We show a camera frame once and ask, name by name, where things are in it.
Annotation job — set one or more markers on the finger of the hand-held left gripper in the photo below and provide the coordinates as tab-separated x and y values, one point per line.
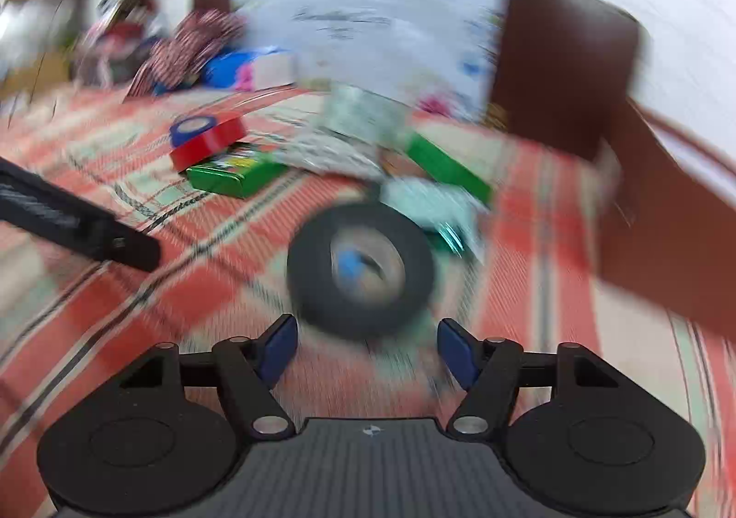
69	219

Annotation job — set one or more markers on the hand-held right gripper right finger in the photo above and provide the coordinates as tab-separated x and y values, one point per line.
457	351

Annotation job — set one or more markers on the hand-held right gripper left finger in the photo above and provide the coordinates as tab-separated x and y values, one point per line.
280	348

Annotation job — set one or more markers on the black tape roll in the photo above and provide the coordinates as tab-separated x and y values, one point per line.
313	288

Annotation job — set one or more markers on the clear barcode packet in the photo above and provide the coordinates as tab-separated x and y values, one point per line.
428	207

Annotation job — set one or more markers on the red tape roll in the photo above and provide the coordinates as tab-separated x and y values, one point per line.
215	141

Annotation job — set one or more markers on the green printed small box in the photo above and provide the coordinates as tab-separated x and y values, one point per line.
236	176
448	167

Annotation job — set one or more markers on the brown cardboard box white inside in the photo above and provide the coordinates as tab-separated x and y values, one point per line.
661	219

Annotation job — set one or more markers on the red plaid blanket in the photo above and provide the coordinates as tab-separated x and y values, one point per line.
190	276

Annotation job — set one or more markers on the blue tape roll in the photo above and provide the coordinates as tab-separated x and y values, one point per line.
187	130

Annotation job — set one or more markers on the red checkered cloth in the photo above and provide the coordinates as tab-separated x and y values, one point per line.
190	46

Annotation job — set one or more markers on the blue plastic bag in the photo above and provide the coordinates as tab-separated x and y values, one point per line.
227	68

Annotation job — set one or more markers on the clear plastic packet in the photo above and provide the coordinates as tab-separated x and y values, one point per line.
356	121

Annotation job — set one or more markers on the small white box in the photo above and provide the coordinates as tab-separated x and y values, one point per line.
274	70

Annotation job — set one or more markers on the brown wooden headboard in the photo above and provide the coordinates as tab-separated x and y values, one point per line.
563	63

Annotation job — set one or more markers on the white floral cloth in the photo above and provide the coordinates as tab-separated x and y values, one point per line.
374	23

